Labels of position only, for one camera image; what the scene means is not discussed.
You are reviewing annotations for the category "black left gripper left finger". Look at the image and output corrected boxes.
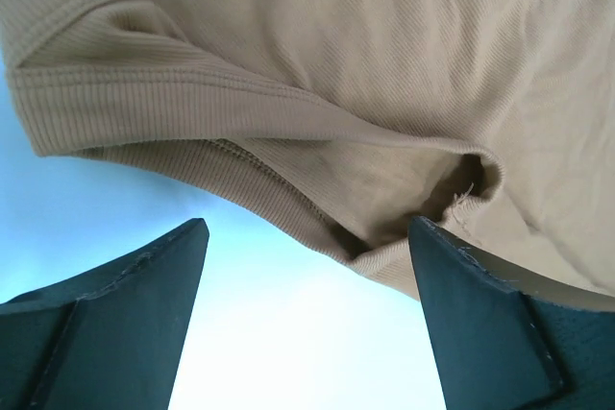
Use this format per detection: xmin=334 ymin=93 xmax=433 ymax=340
xmin=1 ymin=219 xmax=209 ymax=410

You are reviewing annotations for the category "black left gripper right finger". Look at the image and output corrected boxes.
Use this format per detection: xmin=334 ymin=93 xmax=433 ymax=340
xmin=408 ymin=217 xmax=614 ymax=410

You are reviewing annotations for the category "mustard yellow tank top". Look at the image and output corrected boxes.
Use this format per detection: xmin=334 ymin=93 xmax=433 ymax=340
xmin=1 ymin=0 xmax=614 ymax=310

